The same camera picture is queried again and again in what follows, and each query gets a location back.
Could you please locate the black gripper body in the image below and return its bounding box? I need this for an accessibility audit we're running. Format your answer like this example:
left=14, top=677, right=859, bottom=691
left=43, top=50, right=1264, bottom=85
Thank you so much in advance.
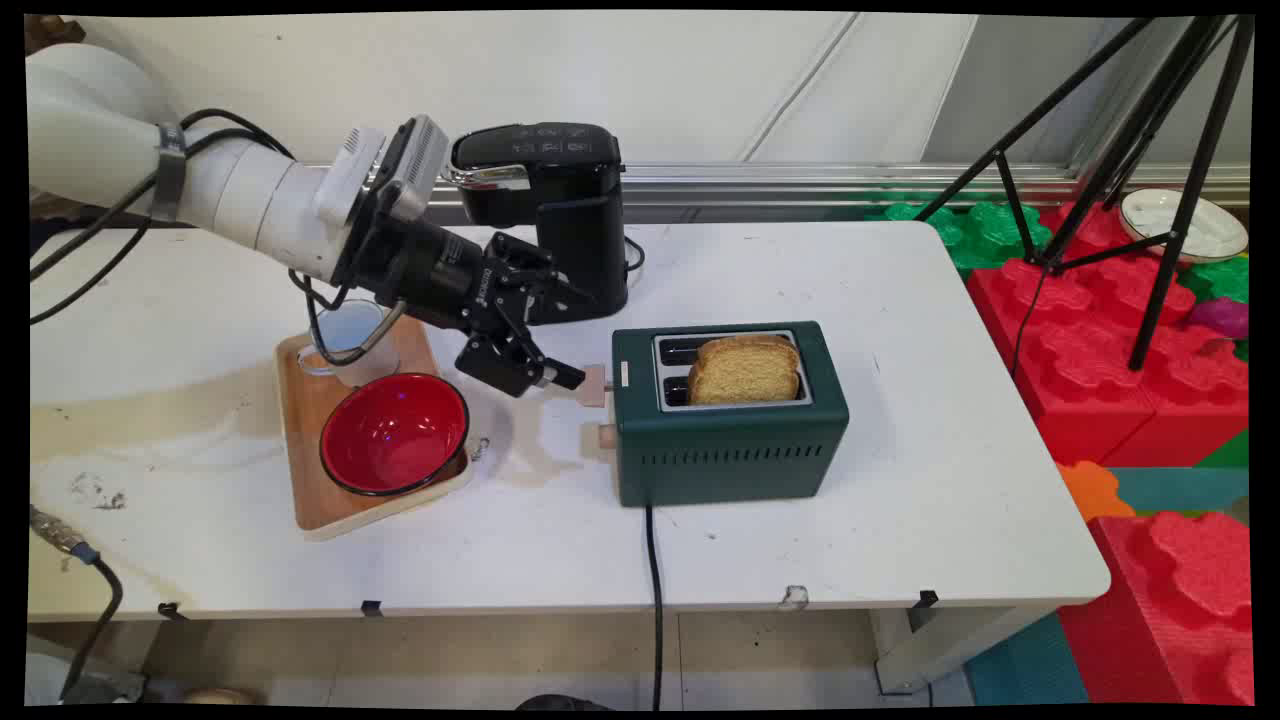
left=352, top=215, right=557, bottom=341

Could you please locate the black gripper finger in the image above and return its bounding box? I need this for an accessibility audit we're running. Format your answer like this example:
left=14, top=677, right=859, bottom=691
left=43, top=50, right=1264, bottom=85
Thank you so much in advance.
left=520, top=270, right=599, bottom=309
left=455, top=318, right=587, bottom=399

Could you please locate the green two-slot toaster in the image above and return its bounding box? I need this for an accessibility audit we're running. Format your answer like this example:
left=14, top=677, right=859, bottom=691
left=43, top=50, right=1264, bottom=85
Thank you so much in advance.
left=578, top=321, right=851, bottom=509

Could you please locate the black coffee machine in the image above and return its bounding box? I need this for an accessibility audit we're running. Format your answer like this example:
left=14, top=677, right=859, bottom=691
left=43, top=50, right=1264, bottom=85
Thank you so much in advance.
left=441, top=122, right=631, bottom=326

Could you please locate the clear glass cup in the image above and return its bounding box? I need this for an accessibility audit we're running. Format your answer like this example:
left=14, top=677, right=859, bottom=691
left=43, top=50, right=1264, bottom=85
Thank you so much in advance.
left=296, top=298, right=401, bottom=389

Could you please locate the red bowl black rim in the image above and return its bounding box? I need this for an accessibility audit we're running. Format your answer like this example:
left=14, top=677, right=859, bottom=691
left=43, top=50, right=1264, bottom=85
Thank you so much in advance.
left=319, top=373, right=471, bottom=498

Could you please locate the toasted bread slice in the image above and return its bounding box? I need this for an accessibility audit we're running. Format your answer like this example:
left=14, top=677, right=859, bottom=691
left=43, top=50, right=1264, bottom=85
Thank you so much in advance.
left=696, top=334, right=801, bottom=373
left=686, top=350, right=803, bottom=406

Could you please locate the wooden serving tray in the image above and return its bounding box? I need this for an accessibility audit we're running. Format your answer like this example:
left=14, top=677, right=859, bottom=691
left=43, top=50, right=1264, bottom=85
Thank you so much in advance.
left=275, top=312, right=475, bottom=542

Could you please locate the green foam block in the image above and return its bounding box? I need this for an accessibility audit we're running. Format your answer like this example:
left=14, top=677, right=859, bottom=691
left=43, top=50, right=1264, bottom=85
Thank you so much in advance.
left=866, top=200, right=1055, bottom=273

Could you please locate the red foam block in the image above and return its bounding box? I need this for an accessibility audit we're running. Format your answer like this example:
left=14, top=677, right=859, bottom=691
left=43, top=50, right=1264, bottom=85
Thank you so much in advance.
left=966, top=203, right=1251, bottom=469
left=1056, top=510, right=1255, bottom=707

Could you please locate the orange foam piece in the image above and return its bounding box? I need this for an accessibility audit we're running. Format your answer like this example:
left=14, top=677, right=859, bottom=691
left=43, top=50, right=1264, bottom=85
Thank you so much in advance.
left=1056, top=460, right=1125, bottom=523

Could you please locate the white plate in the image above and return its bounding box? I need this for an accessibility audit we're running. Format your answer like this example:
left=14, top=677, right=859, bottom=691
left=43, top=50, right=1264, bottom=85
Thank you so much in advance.
left=1118, top=188, right=1250, bottom=264

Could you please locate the purple foam piece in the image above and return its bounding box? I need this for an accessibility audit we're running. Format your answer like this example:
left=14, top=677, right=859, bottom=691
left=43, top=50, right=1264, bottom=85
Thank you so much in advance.
left=1186, top=296, right=1251, bottom=341

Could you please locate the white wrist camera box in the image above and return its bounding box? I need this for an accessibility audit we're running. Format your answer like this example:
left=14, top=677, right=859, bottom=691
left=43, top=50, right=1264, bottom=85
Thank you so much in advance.
left=314, top=114, right=451, bottom=227

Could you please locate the black toaster power cable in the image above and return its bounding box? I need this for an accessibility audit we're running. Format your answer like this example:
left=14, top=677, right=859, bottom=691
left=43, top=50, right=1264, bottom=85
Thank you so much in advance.
left=644, top=504, right=666, bottom=711

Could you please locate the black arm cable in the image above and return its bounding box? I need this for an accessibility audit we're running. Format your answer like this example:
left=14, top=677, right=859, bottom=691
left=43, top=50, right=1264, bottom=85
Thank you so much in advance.
left=28, top=108, right=297, bottom=326

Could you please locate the grey cable connector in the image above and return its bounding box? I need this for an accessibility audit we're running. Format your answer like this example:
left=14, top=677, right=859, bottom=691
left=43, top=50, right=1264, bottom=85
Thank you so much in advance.
left=28, top=505, right=101, bottom=566

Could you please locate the black camera tripod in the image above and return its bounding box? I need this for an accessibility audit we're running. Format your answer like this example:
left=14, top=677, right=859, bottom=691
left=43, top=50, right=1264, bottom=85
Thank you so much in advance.
left=912, top=15, right=1255, bottom=373

